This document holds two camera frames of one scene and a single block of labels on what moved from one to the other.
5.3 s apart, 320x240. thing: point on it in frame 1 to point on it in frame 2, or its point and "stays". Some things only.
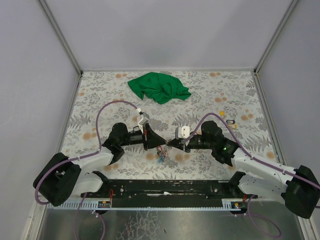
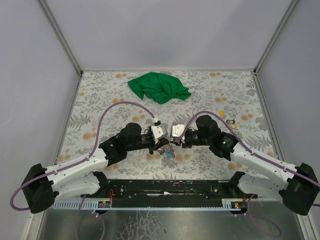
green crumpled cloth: (161, 87) stays
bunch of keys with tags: (161, 154) to (169, 151)
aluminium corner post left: (68, 49) stays
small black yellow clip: (231, 124) stays
